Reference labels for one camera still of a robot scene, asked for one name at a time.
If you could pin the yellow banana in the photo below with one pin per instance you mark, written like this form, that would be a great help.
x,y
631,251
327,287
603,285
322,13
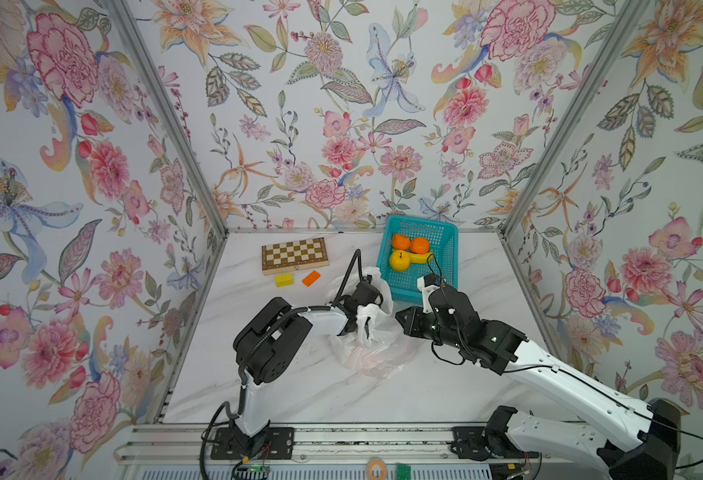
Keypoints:
x,y
420,258

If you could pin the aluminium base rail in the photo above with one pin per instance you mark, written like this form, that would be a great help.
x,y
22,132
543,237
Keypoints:
x,y
375,444

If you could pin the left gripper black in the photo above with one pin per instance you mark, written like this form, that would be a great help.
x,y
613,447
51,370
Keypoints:
x,y
362,302

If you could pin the yellow apple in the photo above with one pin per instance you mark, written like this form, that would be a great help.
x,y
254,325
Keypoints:
x,y
400,261

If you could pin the orange toy brick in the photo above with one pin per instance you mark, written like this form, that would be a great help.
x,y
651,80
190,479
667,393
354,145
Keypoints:
x,y
311,278

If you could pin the tape roll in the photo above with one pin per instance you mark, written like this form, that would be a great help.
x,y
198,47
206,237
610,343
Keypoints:
x,y
376,469

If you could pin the orange fruit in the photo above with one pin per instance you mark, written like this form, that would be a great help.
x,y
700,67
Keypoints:
x,y
420,246
400,242

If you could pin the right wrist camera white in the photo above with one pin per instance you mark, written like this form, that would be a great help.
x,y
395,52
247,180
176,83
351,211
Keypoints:
x,y
427,285

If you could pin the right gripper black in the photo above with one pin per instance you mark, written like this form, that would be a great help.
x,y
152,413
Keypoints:
x,y
411,322

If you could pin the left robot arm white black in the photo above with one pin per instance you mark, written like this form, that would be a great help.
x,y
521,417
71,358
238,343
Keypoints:
x,y
268,344

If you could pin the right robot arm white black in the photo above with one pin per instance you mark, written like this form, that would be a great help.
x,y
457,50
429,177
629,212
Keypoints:
x,y
618,435

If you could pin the yellow toy brick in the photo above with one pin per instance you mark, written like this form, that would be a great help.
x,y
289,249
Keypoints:
x,y
283,280

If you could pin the green circuit board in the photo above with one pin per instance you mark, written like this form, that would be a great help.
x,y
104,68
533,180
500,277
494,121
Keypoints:
x,y
403,472

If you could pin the teal plastic basket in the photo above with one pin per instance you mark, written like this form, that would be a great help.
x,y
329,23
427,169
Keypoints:
x,y
444,238

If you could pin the wooden chessboard box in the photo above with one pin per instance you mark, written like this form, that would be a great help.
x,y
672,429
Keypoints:
x,y
292,256

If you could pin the white plastic bag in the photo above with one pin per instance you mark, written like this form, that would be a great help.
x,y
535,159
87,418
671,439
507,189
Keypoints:
x,y
378,348

